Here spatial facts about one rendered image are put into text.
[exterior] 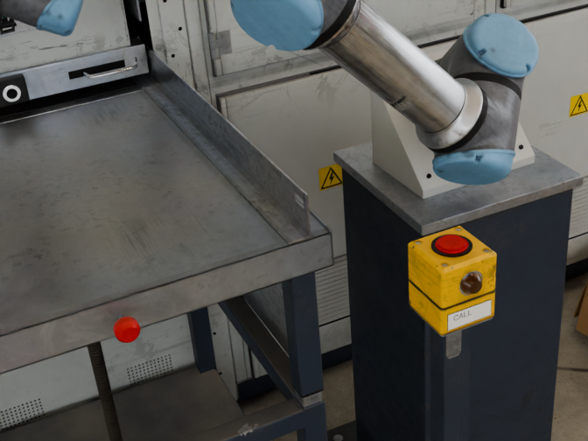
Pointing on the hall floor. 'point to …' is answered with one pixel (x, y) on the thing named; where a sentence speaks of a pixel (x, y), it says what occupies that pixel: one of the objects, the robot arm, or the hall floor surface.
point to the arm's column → (491, 227)
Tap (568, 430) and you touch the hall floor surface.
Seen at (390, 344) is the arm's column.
